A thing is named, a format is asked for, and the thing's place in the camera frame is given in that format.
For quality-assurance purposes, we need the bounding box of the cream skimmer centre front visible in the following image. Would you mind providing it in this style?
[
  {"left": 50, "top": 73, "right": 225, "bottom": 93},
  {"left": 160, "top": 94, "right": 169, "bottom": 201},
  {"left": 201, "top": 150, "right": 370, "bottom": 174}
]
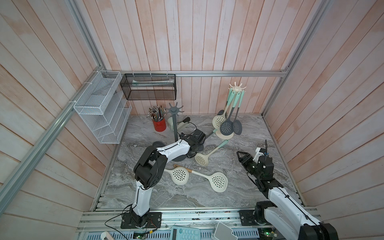
[{"left": 186, "top": 168, "right": 228, "bottom": 193}]

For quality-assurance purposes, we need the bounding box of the grey skimmer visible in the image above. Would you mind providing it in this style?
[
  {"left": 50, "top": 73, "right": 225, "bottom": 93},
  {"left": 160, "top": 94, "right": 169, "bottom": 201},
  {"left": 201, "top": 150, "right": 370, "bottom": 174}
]
[
  {"left": 233, "top": 91, "right": 245, "bottom": 135},
  {"left": 152, "top": 141, "right": 166, "bottom": 148},
  {"left": 197, "top": 129, "right": 217, "bottom": 152}
]

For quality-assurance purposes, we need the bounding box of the black mesh wall basket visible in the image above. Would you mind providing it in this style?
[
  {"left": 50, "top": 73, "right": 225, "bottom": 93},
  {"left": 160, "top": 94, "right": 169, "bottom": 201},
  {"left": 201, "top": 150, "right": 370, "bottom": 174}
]
[{"left": 120, "top": 73, "right": 177, "bottom": 101}]

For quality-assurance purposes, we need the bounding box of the white wire mesh shelf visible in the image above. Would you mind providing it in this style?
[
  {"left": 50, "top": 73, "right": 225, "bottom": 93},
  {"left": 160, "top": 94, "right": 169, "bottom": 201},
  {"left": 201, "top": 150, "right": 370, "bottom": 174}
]
[{"left": 74, "top": 71, "right": 132, "bottom": 144}]

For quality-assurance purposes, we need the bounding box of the aluminium rail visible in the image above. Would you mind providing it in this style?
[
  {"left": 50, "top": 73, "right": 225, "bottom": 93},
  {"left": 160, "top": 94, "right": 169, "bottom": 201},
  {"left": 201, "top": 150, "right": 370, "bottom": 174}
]
[{"left": 78, "top": 207, "right": 255, "bottom": 232}]

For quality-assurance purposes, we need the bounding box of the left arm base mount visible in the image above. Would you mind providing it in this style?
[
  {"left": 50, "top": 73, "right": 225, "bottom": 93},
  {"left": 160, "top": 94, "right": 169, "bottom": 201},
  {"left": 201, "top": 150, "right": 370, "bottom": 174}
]
[{"left": 121, "top": 210, "right": 162, "bottom": 229}]

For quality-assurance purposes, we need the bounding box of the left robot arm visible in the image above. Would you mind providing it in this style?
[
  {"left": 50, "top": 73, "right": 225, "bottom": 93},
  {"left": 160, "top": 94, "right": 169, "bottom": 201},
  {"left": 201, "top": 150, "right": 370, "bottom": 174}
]
[{"left": 130, "top": 129, "right": 206, "bottom": 218}]

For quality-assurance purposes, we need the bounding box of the grey calculator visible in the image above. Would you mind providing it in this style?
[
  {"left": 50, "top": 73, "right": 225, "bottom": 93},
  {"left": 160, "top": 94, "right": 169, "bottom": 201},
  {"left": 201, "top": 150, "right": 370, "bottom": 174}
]
[{"left": 170, "top": 226, "right": 201, "bottom": 240}]

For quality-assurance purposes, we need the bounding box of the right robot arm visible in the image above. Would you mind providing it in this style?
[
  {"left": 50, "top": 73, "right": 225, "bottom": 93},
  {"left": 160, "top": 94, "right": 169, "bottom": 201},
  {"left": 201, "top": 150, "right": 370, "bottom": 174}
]
[{"left": 237, "top": 148, "right": 339, "bottom": 240}]

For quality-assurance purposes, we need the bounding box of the mint stapler black top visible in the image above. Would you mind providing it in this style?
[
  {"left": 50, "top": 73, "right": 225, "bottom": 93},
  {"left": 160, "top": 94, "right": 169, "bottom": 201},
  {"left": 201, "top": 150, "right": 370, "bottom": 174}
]
[{"left": 177, "top": 117, "right": 191, "bottom": 132}]

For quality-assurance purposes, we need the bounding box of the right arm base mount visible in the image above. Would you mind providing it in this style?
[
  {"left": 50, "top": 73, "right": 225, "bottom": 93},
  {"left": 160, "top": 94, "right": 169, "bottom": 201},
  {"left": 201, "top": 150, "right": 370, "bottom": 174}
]
[{"left": 239, "top": 201, "right": 282, "bottom": 226}]

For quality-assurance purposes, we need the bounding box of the cream skimmer under pile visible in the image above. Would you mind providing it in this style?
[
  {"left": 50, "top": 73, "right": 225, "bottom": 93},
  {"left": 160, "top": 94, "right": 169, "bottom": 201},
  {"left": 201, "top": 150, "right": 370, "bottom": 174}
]
[{"left": 195, "top": 140, "right": 229, "bottom": 166}]

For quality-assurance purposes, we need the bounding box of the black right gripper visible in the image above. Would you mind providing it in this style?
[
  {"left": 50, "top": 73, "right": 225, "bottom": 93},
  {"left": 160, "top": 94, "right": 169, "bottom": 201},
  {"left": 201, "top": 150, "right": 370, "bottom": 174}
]
[{"left": 237, "top": 150, "right": 263, "bottom": 181}]

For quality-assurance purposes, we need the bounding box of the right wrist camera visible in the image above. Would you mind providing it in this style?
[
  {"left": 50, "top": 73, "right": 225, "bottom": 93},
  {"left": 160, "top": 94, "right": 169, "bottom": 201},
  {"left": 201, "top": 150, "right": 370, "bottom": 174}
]
[{"left": 253, "top": 147, "right": 266, "bottom": 162}]

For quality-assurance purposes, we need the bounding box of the bundle of pencils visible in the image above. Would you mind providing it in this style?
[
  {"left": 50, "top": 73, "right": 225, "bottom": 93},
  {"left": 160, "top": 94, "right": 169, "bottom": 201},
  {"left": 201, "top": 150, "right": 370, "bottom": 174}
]
[{"left": 148, "top": 105, "right": 167, "bottom": 122}]

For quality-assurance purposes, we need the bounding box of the grey utensil rack stand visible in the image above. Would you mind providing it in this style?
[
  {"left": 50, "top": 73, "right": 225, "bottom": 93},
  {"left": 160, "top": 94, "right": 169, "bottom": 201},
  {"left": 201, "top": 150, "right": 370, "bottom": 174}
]
[{"left": 168, "top": 102, "right": 187, "bottom": 162}]

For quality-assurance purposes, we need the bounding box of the grey skimmer front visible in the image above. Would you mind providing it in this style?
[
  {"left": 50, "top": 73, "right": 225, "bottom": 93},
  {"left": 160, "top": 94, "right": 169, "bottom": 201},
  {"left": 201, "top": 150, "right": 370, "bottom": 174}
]
[{"left": 233, "top": 91, "right": 245, "bottom": 135}]

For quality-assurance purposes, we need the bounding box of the grey plastic box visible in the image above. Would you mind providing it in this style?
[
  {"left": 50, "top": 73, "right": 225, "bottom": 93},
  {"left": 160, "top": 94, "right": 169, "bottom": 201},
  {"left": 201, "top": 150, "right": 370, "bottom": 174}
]
[{"left": 211, "top": 222, "right": 238, "bottom": 240}]

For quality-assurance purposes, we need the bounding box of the large cream skimmer left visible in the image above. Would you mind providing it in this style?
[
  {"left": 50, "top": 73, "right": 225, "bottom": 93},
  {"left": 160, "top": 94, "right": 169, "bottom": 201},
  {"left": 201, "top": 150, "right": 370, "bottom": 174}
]
[{"left": 164, "top": 167, "right": 190, "bottom": 186}]

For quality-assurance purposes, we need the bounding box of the mint green pencil sharpener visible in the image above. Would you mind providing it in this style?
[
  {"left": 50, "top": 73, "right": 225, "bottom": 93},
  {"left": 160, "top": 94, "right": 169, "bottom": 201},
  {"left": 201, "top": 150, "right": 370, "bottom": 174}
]
[{"left": 167, "top": 117, "right": 174, "bottom": 131}]

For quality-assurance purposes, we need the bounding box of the grey skimmer behind grey rack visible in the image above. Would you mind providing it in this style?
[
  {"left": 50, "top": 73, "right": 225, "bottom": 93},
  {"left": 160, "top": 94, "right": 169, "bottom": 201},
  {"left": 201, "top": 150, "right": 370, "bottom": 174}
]
[{"left": 152, "top": 141, "right": 166, "bottom": 148}]

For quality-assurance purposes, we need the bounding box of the red metal pencil cup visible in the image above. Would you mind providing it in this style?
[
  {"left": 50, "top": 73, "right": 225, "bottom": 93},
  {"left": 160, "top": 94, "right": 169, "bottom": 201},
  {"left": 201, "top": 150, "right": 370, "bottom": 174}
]
[{"left": 153, "top": 119, "right": 167, "bottom": 132}]

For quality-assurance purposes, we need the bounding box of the cream utensil rack stand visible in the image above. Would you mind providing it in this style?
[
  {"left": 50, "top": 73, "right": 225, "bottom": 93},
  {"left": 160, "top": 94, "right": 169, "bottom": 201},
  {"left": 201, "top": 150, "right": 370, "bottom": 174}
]
[{"left": 215, "top": 83, "right": 246, "bottom": 140}]

